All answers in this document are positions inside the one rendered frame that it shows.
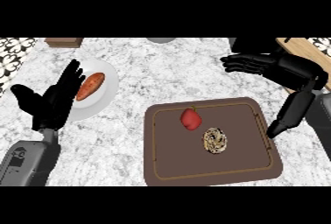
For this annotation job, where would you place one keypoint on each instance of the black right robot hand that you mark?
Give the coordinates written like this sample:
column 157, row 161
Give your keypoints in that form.
column 297, row 71

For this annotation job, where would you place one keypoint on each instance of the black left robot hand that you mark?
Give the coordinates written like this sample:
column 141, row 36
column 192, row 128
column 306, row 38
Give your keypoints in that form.
column 52, row 108

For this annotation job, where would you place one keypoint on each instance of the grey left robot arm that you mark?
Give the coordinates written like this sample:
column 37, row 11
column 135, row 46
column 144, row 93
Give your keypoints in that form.
column 25, row 162

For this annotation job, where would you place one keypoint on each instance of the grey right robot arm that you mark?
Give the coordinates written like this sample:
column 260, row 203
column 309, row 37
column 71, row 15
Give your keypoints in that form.
column 322, row 116

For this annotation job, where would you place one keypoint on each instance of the brown swirled cupcake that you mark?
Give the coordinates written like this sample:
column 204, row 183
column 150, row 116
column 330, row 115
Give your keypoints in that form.
column 215, row 140

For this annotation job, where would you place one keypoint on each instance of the brown rectangular tray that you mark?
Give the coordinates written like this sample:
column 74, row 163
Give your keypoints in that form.
column 215, row 166

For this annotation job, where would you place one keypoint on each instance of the orange sweet potato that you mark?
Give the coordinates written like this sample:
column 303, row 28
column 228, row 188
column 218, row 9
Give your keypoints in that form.
column 89, row 87

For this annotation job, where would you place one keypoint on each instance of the white round plate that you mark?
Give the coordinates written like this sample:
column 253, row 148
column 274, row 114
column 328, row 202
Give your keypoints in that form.
column 101, row 96

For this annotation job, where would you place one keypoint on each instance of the black boxy appliance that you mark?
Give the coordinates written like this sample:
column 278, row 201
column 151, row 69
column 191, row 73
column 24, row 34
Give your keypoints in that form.
column 254, row 45

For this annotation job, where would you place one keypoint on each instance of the brown wooden box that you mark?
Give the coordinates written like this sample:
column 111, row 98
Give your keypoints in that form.
column 64, row 42

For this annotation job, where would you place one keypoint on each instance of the red bell pepper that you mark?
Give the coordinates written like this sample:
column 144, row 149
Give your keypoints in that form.
column 191, row 119

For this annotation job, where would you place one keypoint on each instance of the grey round object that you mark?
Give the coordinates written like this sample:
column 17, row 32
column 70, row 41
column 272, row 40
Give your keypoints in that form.
column 160, row 40

